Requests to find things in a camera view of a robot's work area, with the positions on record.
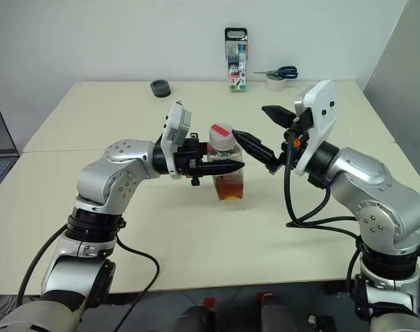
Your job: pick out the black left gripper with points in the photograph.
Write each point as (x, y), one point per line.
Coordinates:
(190, 152)

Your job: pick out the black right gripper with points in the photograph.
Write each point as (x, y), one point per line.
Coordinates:
(294, 148)

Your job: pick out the clear bottle with amber drink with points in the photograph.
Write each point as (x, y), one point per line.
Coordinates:
(230, 186)

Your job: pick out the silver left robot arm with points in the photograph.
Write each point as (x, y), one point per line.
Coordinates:
(102, 180)

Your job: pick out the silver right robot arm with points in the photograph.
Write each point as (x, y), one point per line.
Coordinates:
(369, 186)

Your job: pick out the white tape roll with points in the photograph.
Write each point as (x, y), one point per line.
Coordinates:
(275, 84)

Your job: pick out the marker pen pack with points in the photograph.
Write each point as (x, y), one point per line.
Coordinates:
(236, 65)

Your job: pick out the black round container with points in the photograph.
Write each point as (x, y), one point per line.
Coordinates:
(160, 88)

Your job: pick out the grey partition panel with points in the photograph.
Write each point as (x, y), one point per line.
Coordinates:
(403, 86)

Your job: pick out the grey laptop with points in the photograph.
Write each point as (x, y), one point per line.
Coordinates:
(0, 148)

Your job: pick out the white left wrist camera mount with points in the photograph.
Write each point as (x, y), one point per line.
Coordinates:
(175, 128)

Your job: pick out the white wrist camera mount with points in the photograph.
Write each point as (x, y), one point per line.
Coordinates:
(175, 128)
(320, 114)

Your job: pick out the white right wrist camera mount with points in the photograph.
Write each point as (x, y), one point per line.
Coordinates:
(320, 114)

